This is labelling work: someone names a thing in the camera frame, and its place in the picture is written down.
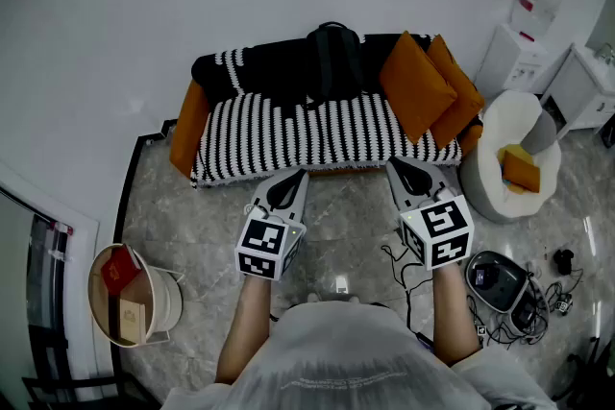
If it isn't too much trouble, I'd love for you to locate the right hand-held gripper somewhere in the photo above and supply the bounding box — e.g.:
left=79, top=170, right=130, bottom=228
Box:
left=385, top=157, right=476, bottom=272

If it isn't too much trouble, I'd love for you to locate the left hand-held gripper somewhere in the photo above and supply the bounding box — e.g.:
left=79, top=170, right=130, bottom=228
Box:
left=234, top=167, right=310, bottom=281

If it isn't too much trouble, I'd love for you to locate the orange sofa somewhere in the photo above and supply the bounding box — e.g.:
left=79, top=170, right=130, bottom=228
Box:
left=168, top=32, right=486, bottom=189

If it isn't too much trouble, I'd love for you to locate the black backpack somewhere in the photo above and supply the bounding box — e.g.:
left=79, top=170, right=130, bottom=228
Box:
left=305, top=20, right=365, bottom=110

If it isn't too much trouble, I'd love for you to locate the person's right forearm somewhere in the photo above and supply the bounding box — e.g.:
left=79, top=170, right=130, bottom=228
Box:
left=430, top=264, right=481, bottom=369

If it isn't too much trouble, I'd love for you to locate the person's left forearm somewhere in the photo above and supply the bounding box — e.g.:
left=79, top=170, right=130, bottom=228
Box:
left=214, top=274, right=274, bottom=385

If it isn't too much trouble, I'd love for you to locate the black white striped blanket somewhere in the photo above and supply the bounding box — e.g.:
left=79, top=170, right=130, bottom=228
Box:
left=189, top=33, right=463, bottom=189

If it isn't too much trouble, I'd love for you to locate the white round armchair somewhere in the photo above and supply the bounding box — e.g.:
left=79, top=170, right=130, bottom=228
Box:
left=459, top=90, right=563, bottom=225

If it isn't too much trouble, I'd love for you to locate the large orange cushion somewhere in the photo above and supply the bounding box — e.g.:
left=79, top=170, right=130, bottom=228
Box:
left=426, top=34, right=486, bottom=151
left=379, top=31, right=458, bottom=145

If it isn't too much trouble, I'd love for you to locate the small orange cushion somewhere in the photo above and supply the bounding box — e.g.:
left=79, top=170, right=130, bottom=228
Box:
left=502, top=149, right=542, bottom=194

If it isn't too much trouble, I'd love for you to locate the grey bolster cushion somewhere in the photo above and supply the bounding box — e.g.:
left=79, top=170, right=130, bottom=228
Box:
left=520, top=109, right=558, bottom=156

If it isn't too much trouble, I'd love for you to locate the white floor appliance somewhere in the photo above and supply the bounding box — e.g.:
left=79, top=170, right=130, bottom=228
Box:
left=474, top=22, right=564, bottom=101

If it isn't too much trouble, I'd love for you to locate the small black device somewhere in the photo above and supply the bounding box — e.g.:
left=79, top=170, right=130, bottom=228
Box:
left=553, top=248, right=576, bottom=276

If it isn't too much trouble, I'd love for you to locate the person's white shirt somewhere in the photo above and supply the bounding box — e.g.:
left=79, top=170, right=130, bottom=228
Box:
left=160, top=301, right=558, bottom=410

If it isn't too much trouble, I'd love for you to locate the red book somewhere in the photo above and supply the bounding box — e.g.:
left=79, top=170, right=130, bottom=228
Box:
left=100, top=244, right=143, bottom=297

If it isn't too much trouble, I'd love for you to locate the white cabinet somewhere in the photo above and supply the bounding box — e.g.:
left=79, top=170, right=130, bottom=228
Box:
left=540, top=42, right=615, bottom=141

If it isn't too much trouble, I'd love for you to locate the beige book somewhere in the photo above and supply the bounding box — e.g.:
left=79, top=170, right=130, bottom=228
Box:
left=118, top=298, right=147, bottom=345

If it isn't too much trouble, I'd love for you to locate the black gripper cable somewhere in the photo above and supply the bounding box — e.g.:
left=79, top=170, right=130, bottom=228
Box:
left=381, top=243, right=436, bottom=342

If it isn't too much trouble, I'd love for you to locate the tangle of black cables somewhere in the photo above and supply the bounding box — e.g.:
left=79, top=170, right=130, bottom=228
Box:
left=466, top=259, right=585, bottom=348

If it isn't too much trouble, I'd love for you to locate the white door frame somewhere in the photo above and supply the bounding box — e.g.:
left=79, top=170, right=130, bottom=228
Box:
left=0, top=165, right=114, bottom=410

